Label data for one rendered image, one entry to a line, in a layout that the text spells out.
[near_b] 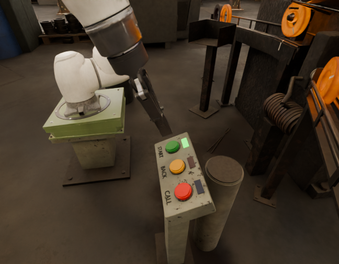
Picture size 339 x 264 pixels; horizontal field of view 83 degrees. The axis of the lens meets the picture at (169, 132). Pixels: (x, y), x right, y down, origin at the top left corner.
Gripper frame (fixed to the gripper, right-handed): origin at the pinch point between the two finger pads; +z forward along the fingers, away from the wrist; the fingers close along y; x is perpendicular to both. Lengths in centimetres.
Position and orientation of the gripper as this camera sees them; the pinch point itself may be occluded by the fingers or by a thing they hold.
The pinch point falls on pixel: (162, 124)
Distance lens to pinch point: 49.8
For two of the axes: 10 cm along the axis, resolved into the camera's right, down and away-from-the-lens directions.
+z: 3.5, 6.9, 6.3
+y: -1.5, -6.2, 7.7
